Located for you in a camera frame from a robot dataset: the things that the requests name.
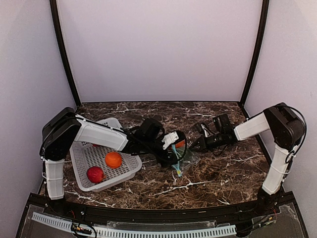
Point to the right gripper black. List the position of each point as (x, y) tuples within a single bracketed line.
[(203, 145)]

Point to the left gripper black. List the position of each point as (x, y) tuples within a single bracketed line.
[(168, 162)]

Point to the orange fake fruit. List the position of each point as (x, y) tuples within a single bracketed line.
[(179, 144), (113, 160)]

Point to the clear zip top bag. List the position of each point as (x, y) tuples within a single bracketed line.
[(186, 159)]

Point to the red fake apple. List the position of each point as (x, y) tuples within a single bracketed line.
[(95, 174)]

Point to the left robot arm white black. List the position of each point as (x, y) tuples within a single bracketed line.
[(59, 134)]

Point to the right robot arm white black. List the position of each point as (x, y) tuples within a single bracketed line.
[(287, 126)]

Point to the white perforated plastic basket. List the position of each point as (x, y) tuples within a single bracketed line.
[(84, 155)]

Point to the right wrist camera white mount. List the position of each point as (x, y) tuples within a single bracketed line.
[(203, 129)]

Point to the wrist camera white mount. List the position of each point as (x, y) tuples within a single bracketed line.
[(203, 129), (170, 139)]

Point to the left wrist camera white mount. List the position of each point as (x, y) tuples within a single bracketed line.
[(170, 139)]

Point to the white slotted cable duct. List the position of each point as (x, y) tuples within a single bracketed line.
[(137, 230)]

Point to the black front rail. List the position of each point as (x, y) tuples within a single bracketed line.
[(101, 215)]

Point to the right black frame post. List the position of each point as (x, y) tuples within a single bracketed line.
[(256, 52)]

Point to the black frame post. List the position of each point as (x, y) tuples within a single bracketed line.
[(63, 53), (256, 52)]

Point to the left black frame post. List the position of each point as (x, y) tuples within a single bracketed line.
[(63, 53)]

